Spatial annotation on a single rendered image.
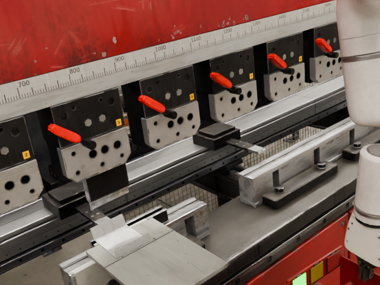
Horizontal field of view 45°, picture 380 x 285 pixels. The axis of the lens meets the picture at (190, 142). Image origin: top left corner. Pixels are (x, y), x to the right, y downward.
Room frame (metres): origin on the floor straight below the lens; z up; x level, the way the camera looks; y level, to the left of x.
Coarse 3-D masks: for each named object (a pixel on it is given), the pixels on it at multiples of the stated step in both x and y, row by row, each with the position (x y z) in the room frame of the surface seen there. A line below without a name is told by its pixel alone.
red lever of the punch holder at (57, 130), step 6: (48, 126) 0.80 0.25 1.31; (54, 126) 0.79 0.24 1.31; (54, 132) 0.79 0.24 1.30; (60, 132) 0.79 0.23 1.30; (66, 132) 0.80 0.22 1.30; (72, 132) 0.81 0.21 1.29; (66, 138) 0.80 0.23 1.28; (72, 138) 0.81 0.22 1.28; (78, 138) 0.81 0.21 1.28; (84, 144) 0.82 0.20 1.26; (90, 144) 0.82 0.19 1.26; (96, 144) 0.83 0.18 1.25
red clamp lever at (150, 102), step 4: (140, 96) 0.92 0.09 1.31; (144, 96) 0.91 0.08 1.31; (140, 100) 0.91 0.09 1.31; (144, 100) 0.91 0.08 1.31; (148, 100) 0.91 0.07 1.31; (152, 100) 0.92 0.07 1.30; (144, 104) 0.92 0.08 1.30; (148, 104) 0.91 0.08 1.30; (152, 104) 0.92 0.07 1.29; (156, 104) 0.92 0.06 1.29; (160, 104) 0.93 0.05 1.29; (152, 108) 0.92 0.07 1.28; (156, 108) 0.92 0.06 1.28; (160, 108) 0.93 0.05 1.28; (164, 108) 0.93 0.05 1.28; (160, 112) 0.93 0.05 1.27; (164, 112) 0.94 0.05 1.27; (168, 112) 0.94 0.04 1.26; (172, 112) 0.94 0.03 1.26; (168, 116) 0.95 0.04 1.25; (172, 116) 0.94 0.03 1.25; (176, 116) 0.95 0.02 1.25
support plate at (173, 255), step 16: (144, 224) 0.93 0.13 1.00; (160, 224) 0.92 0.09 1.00; (160, 240) 0.86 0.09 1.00; (176, 240) 0.85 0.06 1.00; (96, 256) 0.83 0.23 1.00; (112, 256) 0.82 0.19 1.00; (128, 256) 0.82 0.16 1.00; (144, 256) 0.81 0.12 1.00; (160, 256) 0.80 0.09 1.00; (176, 256) 0.79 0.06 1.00; (192, 256) 0.79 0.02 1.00; (208, 256) 0.78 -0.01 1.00; (112, 272) 0.77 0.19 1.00; (128, 272) 0.76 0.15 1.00; (144, 272) 0.75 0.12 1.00; (160, 272) 0.75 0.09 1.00; (176, 272) 0.74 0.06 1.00; (192, 272) 0.74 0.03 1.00; (208, 272) 0.73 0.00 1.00
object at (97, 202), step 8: (120, 168) 0.94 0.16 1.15; (96, 176) 0.90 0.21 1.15; (104, 176) 0.91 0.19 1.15; (112, 176) 0.92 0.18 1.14; (120, 176) 0.93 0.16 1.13; (88, 184) 0.89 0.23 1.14; (96, 184) 0.90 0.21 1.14; (104, 184) 0.91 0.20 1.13; (112, 184) 0.92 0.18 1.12; (120, 184) 0.93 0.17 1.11; (128, 184) 0.94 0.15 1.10; (88, 192) 0.88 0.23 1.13; (96, 192) 0.89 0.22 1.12; (104, 192) 0.91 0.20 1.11; (112, 192) 0.92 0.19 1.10; (120, 192) 0.94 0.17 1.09; (128, 192) 0.95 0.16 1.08; (88, 200) 0.89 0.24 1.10; (96, 200) 0.90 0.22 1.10; (104, 200) 0.91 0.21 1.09
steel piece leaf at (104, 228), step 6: (120, 216) 0.95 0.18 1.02; (108, 222) 0.93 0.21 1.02; (114, 222) 0.93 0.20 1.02; (120, 222) 0.94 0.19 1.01; (90, 228) 0.90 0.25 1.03; (96, 228) 0.91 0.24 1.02; (102, 228) 0.91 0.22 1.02; (108, 228) 0.92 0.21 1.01; (114, 228) 0.93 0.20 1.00; (96, 234) 0.90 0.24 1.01; (102, 234) 0.91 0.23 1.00
